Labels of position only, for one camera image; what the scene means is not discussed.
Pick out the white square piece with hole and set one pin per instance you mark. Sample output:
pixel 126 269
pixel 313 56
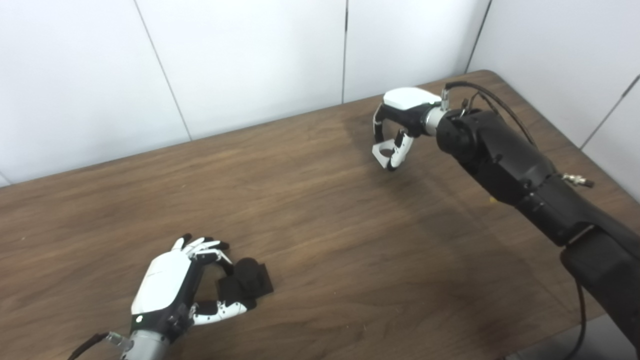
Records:
pixel 378 155

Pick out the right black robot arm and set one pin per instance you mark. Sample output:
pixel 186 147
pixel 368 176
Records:
pixel 520 170

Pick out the black peg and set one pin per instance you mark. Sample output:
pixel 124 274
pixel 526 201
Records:
pixel 247 282

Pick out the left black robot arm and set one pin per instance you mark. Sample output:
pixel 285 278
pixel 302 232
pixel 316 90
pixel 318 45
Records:
pixel 145 347

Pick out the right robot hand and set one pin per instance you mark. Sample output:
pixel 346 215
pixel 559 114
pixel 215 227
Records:
pixel 410 100

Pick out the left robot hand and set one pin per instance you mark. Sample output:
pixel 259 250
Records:
pixel 162 282

